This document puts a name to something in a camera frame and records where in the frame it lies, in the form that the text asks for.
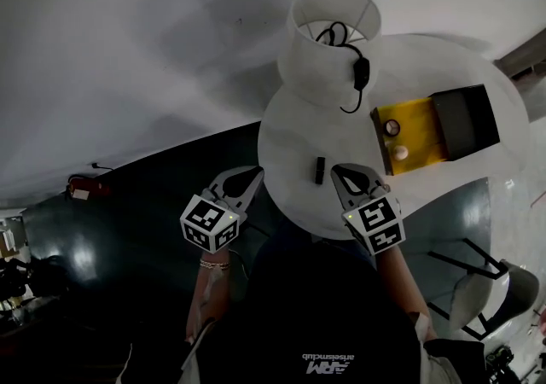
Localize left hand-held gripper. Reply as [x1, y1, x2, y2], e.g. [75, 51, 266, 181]
[179, 165, 264, 253]

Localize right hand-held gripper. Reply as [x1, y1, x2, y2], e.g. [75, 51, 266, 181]
[331, 164, 405, 256]

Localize yellow box tray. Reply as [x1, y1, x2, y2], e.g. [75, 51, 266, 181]
[369, 96, 451, 177]

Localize black box lid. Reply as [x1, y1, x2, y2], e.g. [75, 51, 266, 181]
[427, 84, 501, 161]

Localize person's right forearm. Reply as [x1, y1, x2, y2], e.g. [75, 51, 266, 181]
[375, 245, 436, 340]

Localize person's left forearm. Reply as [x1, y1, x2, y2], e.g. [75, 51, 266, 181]
[185, 249, 234, 340]

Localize white round table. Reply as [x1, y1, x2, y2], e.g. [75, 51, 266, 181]
[257, 33, 531, 241]

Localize person's legs in jeans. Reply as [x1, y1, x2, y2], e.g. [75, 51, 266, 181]
[254, 219, 376, 272]

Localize white table lamp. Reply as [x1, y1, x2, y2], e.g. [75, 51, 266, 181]
[276, 0, 382, 108]

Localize grey chair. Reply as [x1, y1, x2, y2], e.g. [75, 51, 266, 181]
[426, 236, 541, 340]

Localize red fire extinguisher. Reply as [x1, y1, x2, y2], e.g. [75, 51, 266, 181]
[66, 175, 112, 202]

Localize black lamp cable with switch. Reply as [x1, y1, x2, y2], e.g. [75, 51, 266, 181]
[315, 21, 371, 114]

